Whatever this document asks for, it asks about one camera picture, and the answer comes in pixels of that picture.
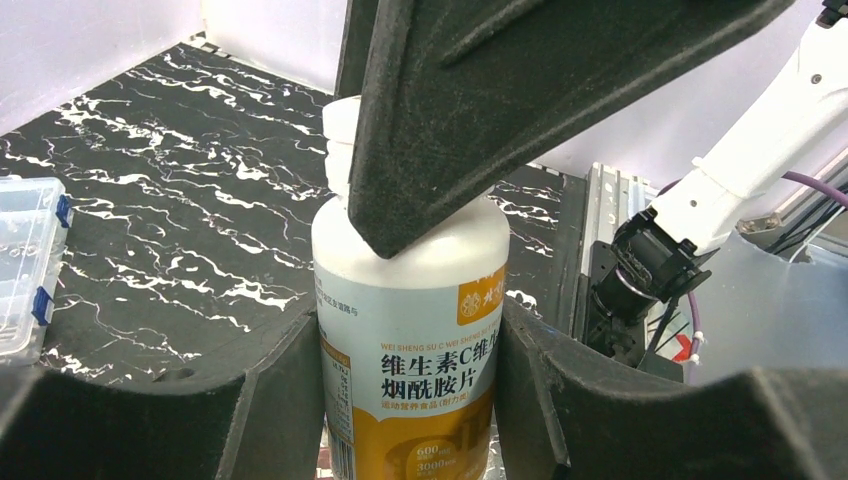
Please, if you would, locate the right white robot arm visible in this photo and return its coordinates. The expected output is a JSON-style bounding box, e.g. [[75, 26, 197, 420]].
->
[[323, 1, 847, 366]]

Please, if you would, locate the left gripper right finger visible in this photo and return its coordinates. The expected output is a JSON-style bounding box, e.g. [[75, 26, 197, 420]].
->
[[495, 299, 847, 479]]

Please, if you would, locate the white pill bottle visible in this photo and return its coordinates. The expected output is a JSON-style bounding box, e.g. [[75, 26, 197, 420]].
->
[[311, 96, 510, 480]]

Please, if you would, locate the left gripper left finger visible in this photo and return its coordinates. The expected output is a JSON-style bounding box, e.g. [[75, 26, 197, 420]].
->
[[1, 308, 324, 479]]

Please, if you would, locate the clear plastic compartment box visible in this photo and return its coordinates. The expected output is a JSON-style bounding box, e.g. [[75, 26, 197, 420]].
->
[[1, 175, 74, 366]]

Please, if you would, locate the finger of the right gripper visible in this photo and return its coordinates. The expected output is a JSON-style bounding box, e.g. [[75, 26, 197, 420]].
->
[[335, 0, 788, 259]]

